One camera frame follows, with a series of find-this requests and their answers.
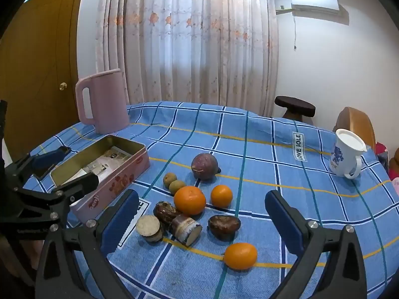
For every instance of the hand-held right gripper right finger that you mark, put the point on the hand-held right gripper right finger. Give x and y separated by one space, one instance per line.
283 222

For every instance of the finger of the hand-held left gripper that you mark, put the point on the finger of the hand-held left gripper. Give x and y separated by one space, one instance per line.
78 187
48 159

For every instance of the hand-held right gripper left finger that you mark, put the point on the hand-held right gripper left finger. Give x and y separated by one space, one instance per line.
122 221

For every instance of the short sugarcane piece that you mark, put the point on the short sugarcane piece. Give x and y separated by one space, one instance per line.
148 226

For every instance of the rough brown water chestnut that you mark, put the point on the rough brown water chestnut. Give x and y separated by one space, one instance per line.
164 211

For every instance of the pink tin box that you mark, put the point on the pink tin box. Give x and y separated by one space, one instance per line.
124 177

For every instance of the oval orange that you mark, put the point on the oval orange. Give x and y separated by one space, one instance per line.
240 256

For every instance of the brown mushroom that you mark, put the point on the brown mushroom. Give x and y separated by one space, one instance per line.
224 226

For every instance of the large orange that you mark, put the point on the large orange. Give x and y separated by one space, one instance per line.
190 200

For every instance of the printed paper sheet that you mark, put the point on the printed paper sheet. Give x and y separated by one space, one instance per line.
104 162

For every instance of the blue plaid tablecloth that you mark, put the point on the blue plaid tablecloth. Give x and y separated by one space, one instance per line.
255 162

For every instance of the small orange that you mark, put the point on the small orange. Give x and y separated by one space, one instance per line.
221 196

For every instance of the wooden door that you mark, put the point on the wooden door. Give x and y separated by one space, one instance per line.
37 68

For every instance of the brass door knob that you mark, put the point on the brass door knob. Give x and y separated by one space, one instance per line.
63 86

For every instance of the pink kettle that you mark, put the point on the pink kettle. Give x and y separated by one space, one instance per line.
106 102

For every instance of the white mug with blue flowers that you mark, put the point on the white mug with blue flowers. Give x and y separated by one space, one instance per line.
344 152

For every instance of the purple passion fruit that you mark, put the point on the purple passion fruit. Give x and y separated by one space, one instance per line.
204 165

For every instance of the dark brown round stool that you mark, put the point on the dark brown round stool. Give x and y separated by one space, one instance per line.
294 104

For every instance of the red cloth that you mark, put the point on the red cloth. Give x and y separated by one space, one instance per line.
381 148

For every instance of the wooden chair back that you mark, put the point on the wooden chair back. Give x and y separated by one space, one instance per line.
355 121

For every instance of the brown round object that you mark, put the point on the brown round object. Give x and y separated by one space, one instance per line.
394 163

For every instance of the floral sheer curtain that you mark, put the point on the floral sheer curtain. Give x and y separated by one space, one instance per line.
187 43

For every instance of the white air conditioner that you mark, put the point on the white air conditioner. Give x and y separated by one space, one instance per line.
314 4

